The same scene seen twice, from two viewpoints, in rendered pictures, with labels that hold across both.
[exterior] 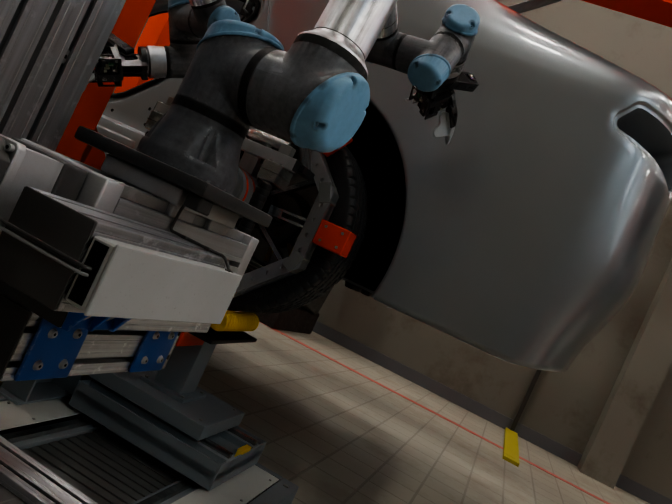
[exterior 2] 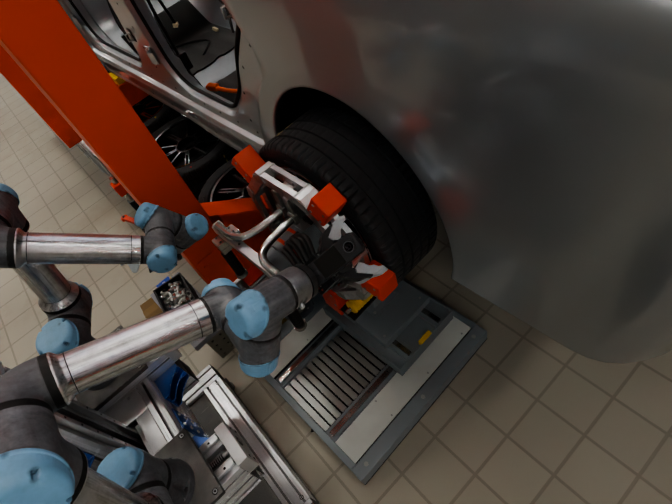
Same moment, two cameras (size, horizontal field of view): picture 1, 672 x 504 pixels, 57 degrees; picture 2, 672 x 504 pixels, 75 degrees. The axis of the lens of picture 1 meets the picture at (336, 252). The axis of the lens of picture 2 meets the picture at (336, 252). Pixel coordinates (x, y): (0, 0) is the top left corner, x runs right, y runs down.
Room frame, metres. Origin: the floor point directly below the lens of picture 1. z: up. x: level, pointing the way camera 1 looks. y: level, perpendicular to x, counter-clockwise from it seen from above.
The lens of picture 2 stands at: (1.10, -0.49, 1.96)
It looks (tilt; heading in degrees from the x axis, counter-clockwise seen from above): 50 degrees down; 48
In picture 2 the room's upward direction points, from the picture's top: 22 degrees counter-clockwise
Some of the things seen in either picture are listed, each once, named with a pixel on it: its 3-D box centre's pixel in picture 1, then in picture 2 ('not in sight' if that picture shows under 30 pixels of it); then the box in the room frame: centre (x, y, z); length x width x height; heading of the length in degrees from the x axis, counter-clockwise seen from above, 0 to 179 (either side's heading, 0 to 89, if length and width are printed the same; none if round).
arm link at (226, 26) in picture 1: (235, 74); (130, 479); (0.91, 0.25, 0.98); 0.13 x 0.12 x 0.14; 69
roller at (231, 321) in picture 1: (235, 321); (372, 286); (1.82, 0.18, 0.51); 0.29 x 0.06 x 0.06; 165
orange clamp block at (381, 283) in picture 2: (334, 238); (377, 280); (1.68, 0.02, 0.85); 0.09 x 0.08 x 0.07; 75
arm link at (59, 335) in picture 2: not in sight; (67, 343); (1.07, 0.73, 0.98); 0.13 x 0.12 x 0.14; 50
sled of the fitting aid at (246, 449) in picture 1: (173, 423); (385, 312); (1.90, 0.23, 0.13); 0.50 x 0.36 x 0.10; 75
